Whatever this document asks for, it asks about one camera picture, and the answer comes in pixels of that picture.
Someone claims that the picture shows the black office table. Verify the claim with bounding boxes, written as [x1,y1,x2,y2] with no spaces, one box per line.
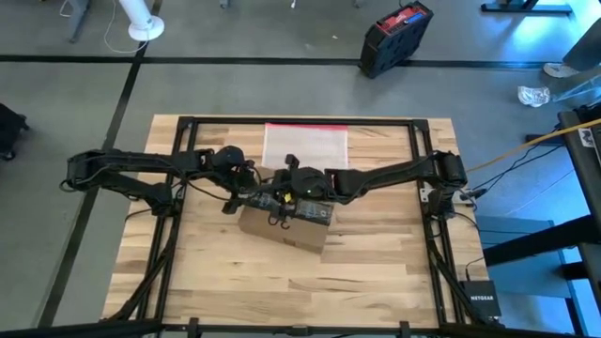
[480,0,573,14]

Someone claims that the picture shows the person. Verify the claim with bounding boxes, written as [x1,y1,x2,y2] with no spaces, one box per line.
[543,17,601,80]

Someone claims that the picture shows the black wheeled case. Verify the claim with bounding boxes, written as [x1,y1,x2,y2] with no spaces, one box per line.
[0,102,30,161]

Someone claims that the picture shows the red black tool case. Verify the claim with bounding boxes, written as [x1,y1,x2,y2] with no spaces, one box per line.
[359,0,434,80]

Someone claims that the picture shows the crumpled clear plastic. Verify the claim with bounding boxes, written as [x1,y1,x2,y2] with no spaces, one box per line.
[516,84,551,109]

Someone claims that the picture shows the white fan cable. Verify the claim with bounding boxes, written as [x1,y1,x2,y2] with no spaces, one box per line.
[58,0,146,54]

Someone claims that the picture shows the taped brown cardboard box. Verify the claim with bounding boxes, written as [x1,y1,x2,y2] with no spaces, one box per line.
[238,166,335,255]

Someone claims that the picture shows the black Netgear switch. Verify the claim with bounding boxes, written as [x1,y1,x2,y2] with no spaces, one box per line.
[461,280,502,318]

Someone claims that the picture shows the white mesh pouch red trim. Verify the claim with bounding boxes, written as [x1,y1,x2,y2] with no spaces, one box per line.
[261,122,349,171]

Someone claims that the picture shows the yellow hanging cable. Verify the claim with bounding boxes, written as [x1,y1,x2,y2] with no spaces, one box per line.
[467,117,601,174]

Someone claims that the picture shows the clear plastic sheet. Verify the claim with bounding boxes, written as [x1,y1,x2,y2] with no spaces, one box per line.
[552,73,601,103]

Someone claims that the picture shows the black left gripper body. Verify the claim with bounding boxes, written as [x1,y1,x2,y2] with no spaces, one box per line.
[229,163,265,204]

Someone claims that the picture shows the person's white shoe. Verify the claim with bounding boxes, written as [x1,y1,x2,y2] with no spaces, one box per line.
[543,62,581,80]

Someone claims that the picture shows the black metal crossbar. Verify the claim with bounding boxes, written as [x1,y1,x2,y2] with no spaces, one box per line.
[0,318,601,338]

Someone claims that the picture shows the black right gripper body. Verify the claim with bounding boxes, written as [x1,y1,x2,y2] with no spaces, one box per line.
[270,166,301,204]

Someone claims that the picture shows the wooden desk grey legs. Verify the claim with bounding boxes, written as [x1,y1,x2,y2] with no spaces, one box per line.
[59,0,91,44]

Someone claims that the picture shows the blue grey cabinet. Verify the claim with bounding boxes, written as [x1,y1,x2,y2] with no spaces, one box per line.
[473,214,586,301]

